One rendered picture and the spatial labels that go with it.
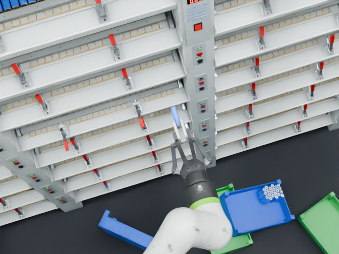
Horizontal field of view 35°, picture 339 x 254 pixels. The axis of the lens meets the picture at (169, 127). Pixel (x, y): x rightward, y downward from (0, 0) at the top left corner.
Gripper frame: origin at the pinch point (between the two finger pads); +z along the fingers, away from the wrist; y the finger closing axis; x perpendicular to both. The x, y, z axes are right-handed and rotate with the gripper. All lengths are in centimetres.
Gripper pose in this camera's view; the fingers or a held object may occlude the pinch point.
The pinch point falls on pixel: (180, 131)
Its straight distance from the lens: 169.3
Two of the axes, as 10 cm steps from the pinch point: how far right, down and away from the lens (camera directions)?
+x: 1.3, 4.9, 8.6
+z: -2.6, -8.2, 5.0
